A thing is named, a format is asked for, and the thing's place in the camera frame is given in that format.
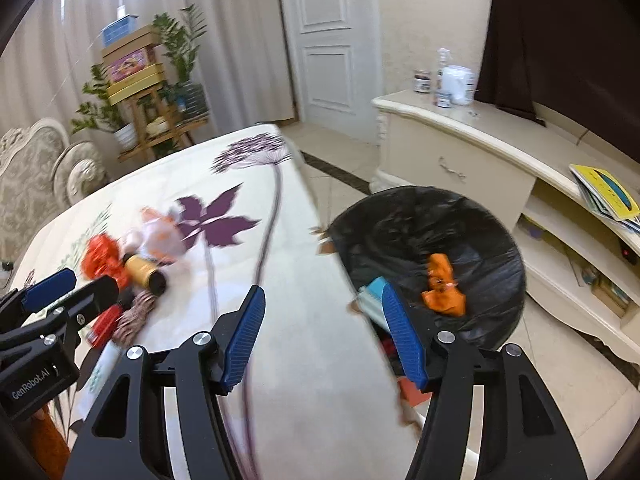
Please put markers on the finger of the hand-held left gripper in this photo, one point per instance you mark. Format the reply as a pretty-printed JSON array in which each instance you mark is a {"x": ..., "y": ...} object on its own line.
[
  {"x": 47, "y": 290},
  {"x": 95, "y": 297}
]

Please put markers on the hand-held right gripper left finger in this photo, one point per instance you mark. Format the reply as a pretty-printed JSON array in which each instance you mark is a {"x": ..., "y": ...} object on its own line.
[{"x": 245, "y": 340}]

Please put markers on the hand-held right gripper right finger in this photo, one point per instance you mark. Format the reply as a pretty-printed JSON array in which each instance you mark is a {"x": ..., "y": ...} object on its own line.
[{"x": 405, "y": 340}]

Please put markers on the small red packet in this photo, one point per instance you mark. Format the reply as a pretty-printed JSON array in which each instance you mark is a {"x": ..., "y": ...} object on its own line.
[{"x": 107, "y": 322}]

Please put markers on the orange wrapper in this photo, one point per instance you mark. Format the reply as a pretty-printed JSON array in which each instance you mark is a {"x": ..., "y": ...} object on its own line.
[
  {"x": 442, "y": 295},
  {"x": 100, "y": 257}
]

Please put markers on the yellow cylinder tube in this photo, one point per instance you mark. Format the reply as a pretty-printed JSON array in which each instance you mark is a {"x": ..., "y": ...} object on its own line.
[{"x": 140, "y": 270}]

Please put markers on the white packet with green print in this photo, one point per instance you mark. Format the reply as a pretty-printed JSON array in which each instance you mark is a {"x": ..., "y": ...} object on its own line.
[{"x": 102, "y": 370}]

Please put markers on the clear bag with orange print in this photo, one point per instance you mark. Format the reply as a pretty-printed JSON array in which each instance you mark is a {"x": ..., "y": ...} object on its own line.
[{"x": 160, "y": 235}]

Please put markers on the round bin with black bag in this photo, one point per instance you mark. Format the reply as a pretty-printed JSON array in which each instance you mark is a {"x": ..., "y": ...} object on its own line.
[{"x": 475, "y": 240}]

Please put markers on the light blue packet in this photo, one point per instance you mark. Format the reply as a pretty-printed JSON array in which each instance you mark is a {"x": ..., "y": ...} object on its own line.
[{"x": 370, "y": 300}]

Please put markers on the floral tablecloth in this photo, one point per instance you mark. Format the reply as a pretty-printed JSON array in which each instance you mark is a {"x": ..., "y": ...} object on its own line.
[{"x": 300, "y": 335}]

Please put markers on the ornate cream sofa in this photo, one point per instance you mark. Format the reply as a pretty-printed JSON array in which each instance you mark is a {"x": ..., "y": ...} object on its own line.
[{"x": 30, "y": 175}]

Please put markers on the wooden plant stand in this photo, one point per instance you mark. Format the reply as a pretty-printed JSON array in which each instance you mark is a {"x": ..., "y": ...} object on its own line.
[{"x": 167, "y": 130}]

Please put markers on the leafy plant in white pot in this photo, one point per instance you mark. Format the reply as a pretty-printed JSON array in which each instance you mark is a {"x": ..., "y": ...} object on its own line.
[{"x": 102, "y": 110}]

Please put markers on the cream cabinet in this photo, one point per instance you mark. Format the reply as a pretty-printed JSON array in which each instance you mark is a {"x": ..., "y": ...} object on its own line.
[{"x": 450, "y": 155}]

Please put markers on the pink printed box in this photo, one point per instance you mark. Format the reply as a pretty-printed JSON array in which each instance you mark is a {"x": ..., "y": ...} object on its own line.
[{"x": 131, "y": 64}]

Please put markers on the small black device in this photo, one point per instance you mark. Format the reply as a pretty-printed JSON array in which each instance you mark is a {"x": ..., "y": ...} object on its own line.
[{"x": 631, "y": 254}]

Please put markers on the small labelled jar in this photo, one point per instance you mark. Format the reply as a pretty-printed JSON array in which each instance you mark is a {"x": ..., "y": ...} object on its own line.
[{"x": 444, "y": 100}]

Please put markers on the stack of yellow booklets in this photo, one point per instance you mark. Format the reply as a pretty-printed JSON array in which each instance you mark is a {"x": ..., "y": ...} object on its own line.
[{"x": 607, "y": 187}]

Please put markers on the light beige curtain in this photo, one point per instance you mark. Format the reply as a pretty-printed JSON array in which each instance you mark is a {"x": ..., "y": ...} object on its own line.
[{"x": 60, "y": 35}]

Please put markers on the brown cardboard box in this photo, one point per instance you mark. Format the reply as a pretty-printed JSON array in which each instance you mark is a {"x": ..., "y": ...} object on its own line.
[{"x": 135, "y": 42}]

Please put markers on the dark jar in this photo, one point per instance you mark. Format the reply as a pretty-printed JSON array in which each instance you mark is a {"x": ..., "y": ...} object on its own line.
[{"x": 422, "y": 81}]

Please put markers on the tall potted plant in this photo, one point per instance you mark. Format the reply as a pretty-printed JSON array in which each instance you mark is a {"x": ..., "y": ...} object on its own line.
[{"x": 182, "y": 45}]

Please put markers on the blue box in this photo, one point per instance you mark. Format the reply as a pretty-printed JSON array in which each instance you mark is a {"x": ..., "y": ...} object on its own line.
[{"x": 119, "y": 30}]

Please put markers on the white spray bottle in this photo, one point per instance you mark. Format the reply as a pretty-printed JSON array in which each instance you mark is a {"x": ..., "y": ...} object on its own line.
[{"x": 442, "y": 67}]

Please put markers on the white panel door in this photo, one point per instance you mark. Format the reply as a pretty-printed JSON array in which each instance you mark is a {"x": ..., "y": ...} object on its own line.
[{"x": 325, "y": 50}]

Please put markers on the dark brown curtain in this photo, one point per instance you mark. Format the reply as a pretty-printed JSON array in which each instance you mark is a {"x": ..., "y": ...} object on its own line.
[{"x": 565, "y": 35}]

